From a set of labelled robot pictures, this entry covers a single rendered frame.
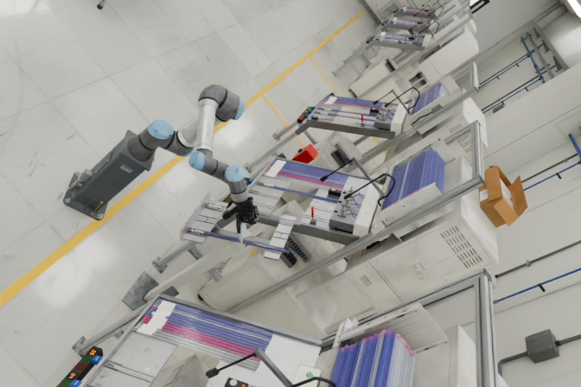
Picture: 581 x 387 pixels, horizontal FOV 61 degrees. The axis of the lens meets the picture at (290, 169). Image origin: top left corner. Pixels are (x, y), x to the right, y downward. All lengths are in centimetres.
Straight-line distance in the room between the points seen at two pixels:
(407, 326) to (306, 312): 135
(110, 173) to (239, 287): 101
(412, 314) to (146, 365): 95
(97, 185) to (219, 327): 125
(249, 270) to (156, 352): 110
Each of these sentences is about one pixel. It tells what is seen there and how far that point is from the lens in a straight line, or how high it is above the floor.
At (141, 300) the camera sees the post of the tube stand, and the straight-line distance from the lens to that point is 304.
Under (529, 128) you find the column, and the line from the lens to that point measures 567.
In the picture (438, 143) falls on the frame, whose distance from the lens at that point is 293.
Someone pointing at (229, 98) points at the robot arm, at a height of 119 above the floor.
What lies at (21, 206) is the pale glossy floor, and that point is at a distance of 295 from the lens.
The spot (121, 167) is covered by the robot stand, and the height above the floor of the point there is 45.
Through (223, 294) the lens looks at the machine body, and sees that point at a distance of 314.
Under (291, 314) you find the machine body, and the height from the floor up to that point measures 53.
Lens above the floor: 240
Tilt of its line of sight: 30 degrees down
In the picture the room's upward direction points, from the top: 55 degrees clockwise
